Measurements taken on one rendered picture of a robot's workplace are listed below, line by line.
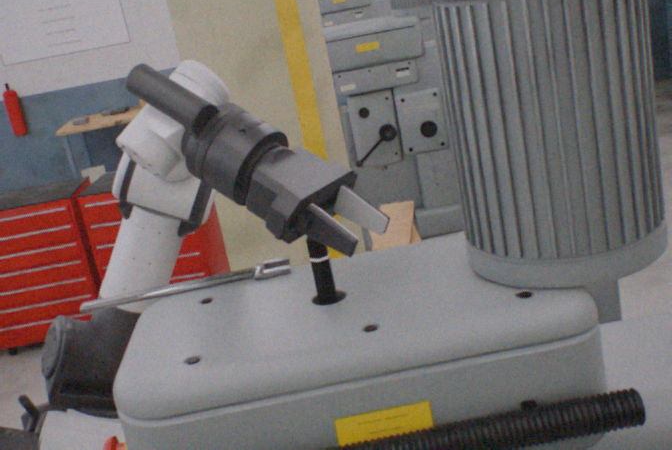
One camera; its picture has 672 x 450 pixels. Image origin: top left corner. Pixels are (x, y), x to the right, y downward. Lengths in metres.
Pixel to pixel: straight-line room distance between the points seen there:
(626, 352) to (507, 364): 0.22
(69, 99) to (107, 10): 1.07
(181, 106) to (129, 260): 0.39
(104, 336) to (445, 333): 0.60
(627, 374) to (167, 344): 0.47
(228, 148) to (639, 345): 0.49
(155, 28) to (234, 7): 7.42
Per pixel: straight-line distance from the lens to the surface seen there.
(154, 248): 1.23
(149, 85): 0.92
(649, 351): 1.02
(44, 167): 10.49
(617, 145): 0.84
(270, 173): 0.87
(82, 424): 1.30
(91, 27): 10.11
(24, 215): 5.91
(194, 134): 0.90
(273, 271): 1.01
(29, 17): 10.25
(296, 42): 2.59
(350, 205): 0.90
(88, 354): 1.29
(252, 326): 0.90
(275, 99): 2.61
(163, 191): 1.18
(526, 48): 0.80
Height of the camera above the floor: 2.24
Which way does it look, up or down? 16 degrees down
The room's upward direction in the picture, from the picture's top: 11 degrees counter-clockwise
